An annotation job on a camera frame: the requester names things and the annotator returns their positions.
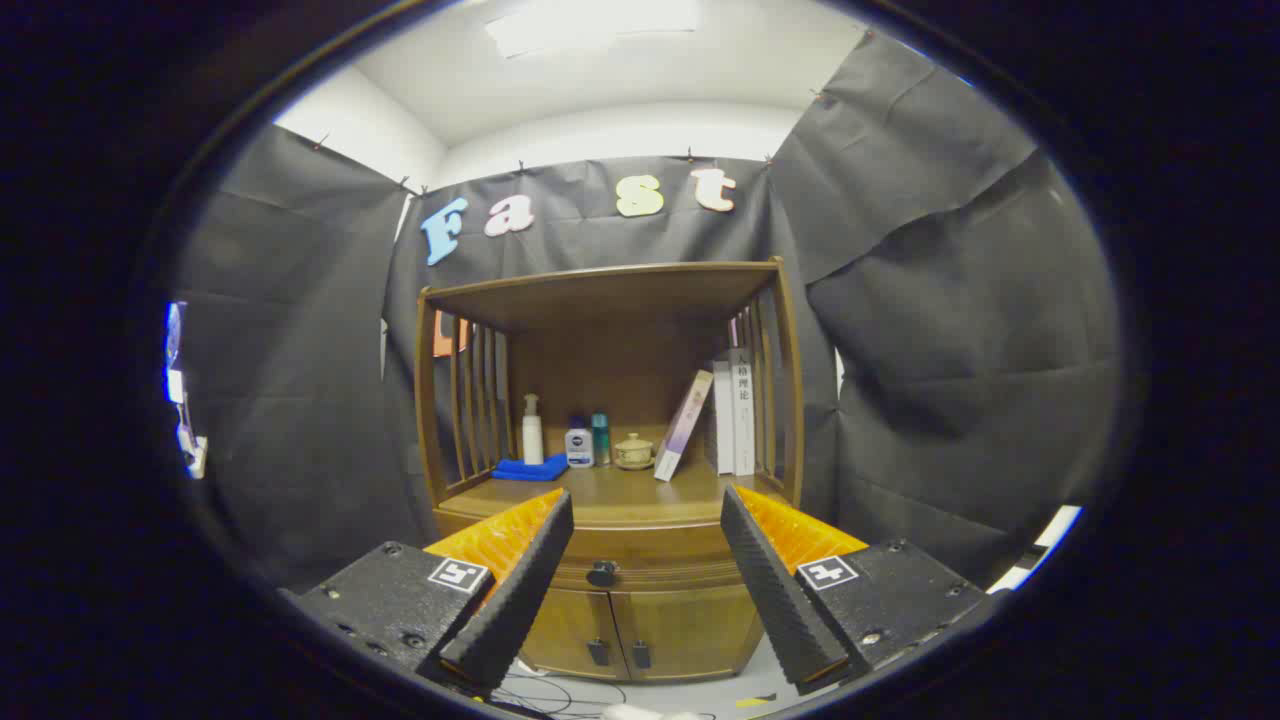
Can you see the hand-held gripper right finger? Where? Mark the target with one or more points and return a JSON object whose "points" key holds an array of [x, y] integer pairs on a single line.
{"points": [[775, 590]]}

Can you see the purple and white book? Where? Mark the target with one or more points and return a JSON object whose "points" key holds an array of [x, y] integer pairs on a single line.
{"points": [[685, 425]]}

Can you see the wooden countertop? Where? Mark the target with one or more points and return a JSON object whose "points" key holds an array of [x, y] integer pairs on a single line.
{"points": [[620, 495]]}

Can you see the blue cloth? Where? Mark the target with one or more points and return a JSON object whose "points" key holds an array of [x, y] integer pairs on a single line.
{"points": [[530, 468]]}

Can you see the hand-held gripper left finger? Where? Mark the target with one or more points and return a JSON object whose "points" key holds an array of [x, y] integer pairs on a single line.
{"points": [[520, 590]]}

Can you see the wooden cabinet door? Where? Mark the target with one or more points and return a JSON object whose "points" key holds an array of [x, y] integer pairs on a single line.
{"points": [[565, 630], [690, 630]]}

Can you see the white book with black lettering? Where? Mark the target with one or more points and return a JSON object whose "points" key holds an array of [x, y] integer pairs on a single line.
{"points": [[743, 410]]}

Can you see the white pump bottle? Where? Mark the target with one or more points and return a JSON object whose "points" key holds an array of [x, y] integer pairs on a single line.
{"points": [[532, 440]]}

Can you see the wooden cabinet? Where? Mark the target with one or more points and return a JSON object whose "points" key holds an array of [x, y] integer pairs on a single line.
{"points": [[640, 370]]}

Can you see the white bottle with blue cap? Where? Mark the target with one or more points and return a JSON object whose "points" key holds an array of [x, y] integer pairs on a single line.
{"points": [[579, 447]]}

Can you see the wooden drawer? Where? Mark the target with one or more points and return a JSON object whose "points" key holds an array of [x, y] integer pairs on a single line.
{"points": [[650, 550]]}

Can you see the black round drawer knob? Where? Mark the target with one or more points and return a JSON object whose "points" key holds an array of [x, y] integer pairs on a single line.
{"points": [[601, 573]]}

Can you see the beige lidded teacup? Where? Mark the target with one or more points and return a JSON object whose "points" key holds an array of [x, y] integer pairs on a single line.
{"points": [[634, 452]]}

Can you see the black and white striped board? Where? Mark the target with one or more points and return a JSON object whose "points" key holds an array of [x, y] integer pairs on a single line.
{"points": [[1055, 528]]}

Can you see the teal bottle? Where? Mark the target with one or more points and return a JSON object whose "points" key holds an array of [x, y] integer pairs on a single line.
{"points": [[600, 438]]}

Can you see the yellow tape strip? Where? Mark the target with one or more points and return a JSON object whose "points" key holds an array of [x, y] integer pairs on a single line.
{"points": [[752, 701]]}

